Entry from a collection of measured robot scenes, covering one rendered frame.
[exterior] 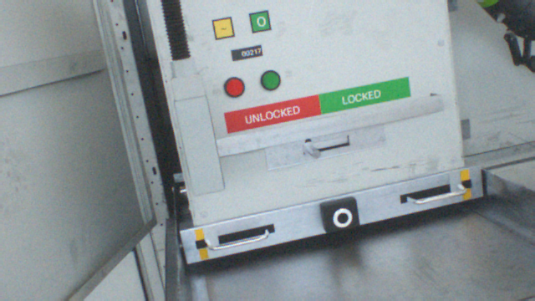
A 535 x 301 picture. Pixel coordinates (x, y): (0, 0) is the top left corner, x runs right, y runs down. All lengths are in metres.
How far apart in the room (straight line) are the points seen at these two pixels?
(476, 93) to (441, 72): 0.41
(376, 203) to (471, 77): 0.52
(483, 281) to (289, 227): 0.34
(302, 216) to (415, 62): 0.32
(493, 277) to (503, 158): 0.72
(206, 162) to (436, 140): 0.42
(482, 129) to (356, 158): 0.53
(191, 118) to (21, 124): 0.29
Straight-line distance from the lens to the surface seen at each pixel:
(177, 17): 0.86
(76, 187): 1.11
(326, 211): 0.99
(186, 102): 0.85
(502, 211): 1.08
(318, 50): 0.98
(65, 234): 1.07
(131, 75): 1.30
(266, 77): 0.96
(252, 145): 0.94
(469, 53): 1.45
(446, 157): 1.09
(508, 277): 0.87
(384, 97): 1.02
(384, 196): 1.04
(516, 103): 1.52
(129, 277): 1.38
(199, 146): 0.86
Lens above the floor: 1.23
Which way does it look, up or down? 13 degrees down
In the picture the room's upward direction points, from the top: 10 degrees counter-clockwise
